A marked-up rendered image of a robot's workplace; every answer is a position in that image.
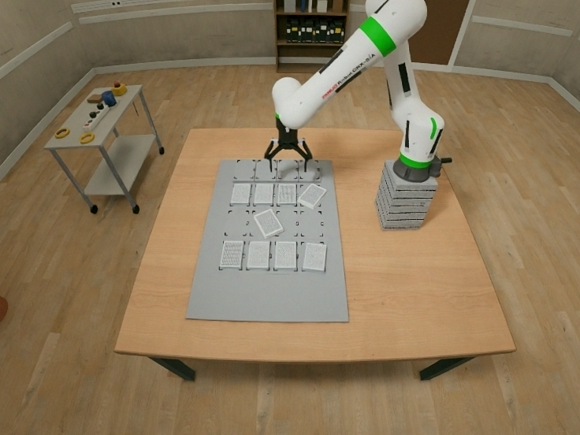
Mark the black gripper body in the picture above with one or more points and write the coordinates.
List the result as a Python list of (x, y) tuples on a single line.
[(288, 138)]

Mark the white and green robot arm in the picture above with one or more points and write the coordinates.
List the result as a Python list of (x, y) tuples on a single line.
[(379, 37)]

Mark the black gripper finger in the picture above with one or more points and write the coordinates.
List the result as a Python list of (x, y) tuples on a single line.
[(307, 156), (269, 155)]

